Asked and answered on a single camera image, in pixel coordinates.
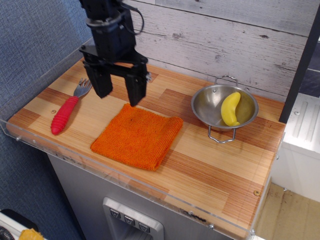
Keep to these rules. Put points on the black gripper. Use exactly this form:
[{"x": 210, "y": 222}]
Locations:
[{"x": 113, "y": 53}]

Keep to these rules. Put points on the orange cloth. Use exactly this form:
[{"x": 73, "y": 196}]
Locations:
[{"x": 138, "y": 138}]

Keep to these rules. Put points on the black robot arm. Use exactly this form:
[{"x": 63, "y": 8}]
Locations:
[{"x": 108, "y": 11}]

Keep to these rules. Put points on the yellow toy banana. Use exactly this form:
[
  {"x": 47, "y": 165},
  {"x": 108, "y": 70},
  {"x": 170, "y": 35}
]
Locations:
[{"x": 228, "y": 109}]

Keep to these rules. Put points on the grey toy fridge cabinet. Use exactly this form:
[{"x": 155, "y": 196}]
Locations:
[{"x": 85, "y": 192}]

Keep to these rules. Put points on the silver dispenser panel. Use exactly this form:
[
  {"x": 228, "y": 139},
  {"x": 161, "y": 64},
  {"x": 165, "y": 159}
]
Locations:
[{"x": 126, "y": 223}]

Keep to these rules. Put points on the yellow object bottom left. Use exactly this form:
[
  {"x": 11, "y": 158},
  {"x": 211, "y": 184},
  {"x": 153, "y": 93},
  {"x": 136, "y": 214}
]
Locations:
[{"x": 30, "y": 234}]

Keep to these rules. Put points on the white toy sink unit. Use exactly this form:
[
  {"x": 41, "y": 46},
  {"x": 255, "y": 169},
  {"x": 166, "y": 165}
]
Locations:
[{"x": 297, "y": 164}]

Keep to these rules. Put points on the fork with red handle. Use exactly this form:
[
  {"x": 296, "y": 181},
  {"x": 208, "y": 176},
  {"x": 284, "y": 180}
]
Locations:
[{"x": 62, "y": 116}]

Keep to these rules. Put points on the steel bowl with handles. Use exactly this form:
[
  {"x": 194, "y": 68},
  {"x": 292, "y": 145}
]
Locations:
[{"x": 206, "y": 104}]

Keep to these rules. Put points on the clear acrylic guard rail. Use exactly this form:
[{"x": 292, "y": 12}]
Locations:
[{"x": 205, "y": 181}]

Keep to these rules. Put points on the black vertical post right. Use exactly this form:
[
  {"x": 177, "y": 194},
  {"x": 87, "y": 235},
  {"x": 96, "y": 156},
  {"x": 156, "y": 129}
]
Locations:
[{"x": 304, "y": 62}]

